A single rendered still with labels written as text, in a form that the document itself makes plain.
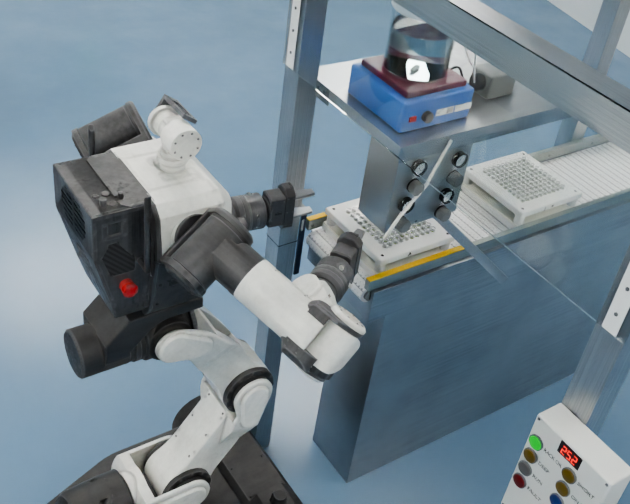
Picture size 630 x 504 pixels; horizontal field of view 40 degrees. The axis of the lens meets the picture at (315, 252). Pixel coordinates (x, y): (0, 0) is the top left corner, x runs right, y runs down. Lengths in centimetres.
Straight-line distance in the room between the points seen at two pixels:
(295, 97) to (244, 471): 112
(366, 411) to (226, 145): 205
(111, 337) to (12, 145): 249
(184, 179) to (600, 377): 85
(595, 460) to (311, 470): 146
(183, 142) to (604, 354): 84
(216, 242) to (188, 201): 13
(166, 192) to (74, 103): 296
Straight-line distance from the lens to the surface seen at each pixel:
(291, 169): 215
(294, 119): 207
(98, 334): 192
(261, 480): 257
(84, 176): 173
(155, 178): 172
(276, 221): 209
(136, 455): 246
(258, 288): 154
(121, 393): 304
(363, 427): 265
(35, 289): 344
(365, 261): 218
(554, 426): 156
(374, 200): 196
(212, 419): 233
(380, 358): 244
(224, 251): 157
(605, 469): 154
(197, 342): 198
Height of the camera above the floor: 225
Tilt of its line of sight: 38 degrees down
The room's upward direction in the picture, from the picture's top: 9 degrees clockwise
